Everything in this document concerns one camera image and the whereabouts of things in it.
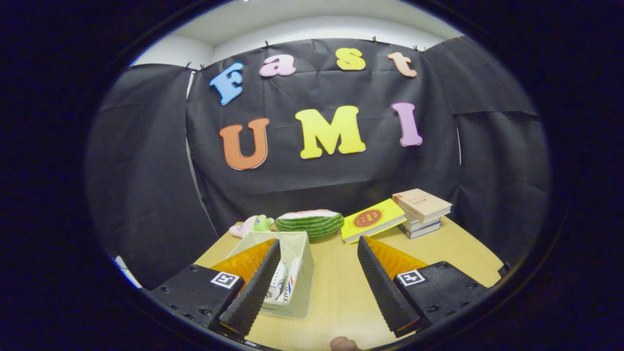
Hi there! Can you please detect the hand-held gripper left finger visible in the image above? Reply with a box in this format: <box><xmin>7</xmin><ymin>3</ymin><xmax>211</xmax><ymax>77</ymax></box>
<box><xmin>148</xmin><ymin>238</ymin><xmax>282</xmax><ymax>338</ymax></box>

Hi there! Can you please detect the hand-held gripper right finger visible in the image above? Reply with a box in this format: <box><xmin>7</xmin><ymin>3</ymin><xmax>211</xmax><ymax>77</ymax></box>
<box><xmin>357</xmin><ymin>236</ymin><xmax>489</xmax><ymax>338</ymax></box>

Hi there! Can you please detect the white canvas shoe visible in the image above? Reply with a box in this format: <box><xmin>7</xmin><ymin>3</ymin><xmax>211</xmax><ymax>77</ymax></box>
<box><xmin>266</xmin><ymin>262</ymin><xmax>288</xmax><ymax>301</ymax></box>
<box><xmin>282</xmin><ymin>257</ymin><xmax>303</xmax><ymax>303</ymax></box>

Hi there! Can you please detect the pale fabric storage box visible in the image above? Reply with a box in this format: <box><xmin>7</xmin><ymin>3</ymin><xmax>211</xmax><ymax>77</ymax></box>
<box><xmin>225</xmin><ymin>231</ymin><xmax>315</xmax><ymax>319</ymax></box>

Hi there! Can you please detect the pink green plush toy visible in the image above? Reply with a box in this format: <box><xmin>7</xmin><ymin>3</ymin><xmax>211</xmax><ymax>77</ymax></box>
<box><xmin>229</xmin><ymin>215</ymin><xmax>275</xmax><ymax>239</ymax></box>

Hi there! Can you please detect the yellow book red circle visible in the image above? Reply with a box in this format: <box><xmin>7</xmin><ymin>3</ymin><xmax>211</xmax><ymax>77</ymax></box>
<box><xmin>340</xmin><ymin>198</ymin><xmax>407</xmax><ymax>244</ymax></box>

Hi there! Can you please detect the white paperback book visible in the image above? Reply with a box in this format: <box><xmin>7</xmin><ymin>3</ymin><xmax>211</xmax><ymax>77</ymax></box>
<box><xmin>402</xmin><ymin>214</ymin><xmax>442</xmax><ymax>232</ymax></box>

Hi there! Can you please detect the watermelon slice plush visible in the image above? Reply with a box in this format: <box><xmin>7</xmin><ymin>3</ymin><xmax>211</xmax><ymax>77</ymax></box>
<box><xmin>274</xmin><ymin>209</ymin><xmax>345</xmax><ymax>241</ymax></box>

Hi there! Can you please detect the tan cover book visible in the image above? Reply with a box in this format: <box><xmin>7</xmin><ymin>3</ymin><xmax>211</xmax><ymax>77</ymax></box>
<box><xmin>392</xmin><ymin>189</ymin><xmax>453</xmax><ymax>224</ymax></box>

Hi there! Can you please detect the black backdrop cloth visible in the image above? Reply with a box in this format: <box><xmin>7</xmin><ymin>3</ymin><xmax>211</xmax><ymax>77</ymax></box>
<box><xmin>85</xmin><ymin>37</ymin><xmax>551</xmax><ymax>291</ymax></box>

